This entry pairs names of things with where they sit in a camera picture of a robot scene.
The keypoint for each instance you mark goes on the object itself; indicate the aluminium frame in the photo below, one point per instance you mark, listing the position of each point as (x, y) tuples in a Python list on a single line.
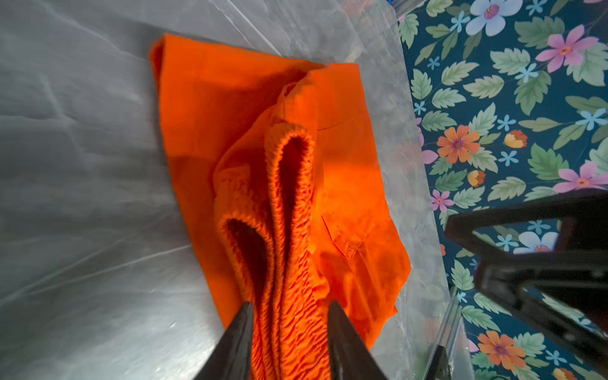
[(440, 363)]

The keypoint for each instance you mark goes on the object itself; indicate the orange shorts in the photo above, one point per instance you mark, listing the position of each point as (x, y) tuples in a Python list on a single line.
[(274, 165)]

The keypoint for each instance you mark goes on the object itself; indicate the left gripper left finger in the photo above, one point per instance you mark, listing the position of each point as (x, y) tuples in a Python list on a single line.
[(231, 358)]

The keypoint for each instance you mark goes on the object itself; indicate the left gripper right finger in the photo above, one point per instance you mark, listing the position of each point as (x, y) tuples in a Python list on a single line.
[(348, 355)]

